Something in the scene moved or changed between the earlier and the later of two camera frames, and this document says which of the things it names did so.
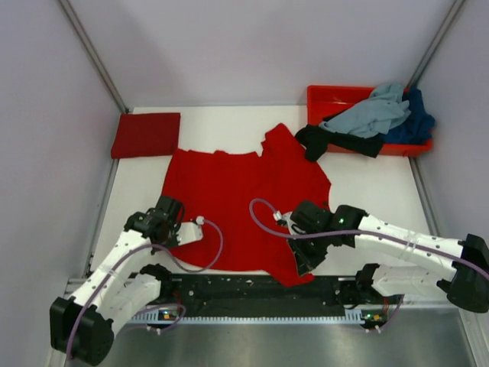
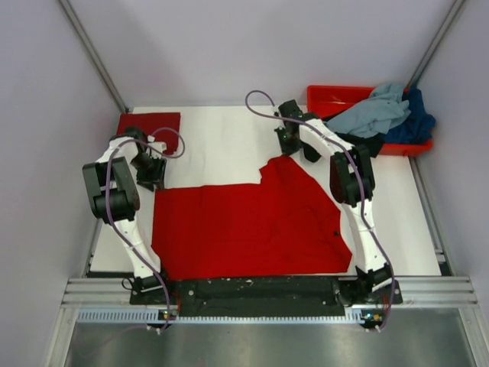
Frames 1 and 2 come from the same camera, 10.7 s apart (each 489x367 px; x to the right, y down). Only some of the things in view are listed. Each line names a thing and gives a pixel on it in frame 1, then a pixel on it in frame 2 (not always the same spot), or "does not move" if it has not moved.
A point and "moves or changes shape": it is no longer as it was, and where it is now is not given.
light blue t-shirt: x=372 y=116 does not move
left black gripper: x=174 y=226 → x=156 y=177
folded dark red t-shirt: x=147 y=134 does not move
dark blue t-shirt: x=415 y=127 does not move
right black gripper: x=306 y=261 → x=286 y=149
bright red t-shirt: x=236 y=195 moves or changes shape
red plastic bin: x=325 y=101 does not move
